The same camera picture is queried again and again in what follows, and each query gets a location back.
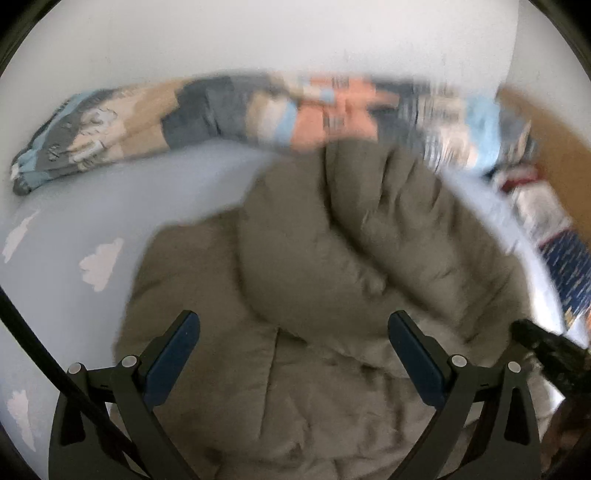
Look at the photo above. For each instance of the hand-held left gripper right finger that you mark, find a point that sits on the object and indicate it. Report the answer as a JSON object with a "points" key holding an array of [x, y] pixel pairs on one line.
{"points": [[418, 360]]}

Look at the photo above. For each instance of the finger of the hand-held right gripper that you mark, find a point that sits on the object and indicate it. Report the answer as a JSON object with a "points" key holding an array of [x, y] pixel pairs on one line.
{"points": [[545, 344]]}

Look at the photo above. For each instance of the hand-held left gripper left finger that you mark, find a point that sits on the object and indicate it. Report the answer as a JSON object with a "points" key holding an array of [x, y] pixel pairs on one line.
{"points": [[173, 360]]}

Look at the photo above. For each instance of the olive quilted jacket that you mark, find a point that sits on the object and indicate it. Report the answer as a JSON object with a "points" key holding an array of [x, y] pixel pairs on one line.
{"points": [[300, 258]]}

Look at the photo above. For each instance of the star and stripe pillow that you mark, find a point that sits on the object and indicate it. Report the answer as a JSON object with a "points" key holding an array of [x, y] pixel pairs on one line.
{"points": [[572, 272]]}

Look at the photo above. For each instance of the light blue cloud bedsheet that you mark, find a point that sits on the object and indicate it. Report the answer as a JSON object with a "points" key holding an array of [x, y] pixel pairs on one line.
{"points": [[69, 207]]}

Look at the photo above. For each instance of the wooden headboard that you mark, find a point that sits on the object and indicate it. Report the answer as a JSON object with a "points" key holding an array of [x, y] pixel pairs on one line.
{"points": [[563, 157]]}

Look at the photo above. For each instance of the patchwork printed blanket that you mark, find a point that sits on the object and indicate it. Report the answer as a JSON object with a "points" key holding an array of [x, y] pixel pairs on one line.
{"points": [[138, 120]]}

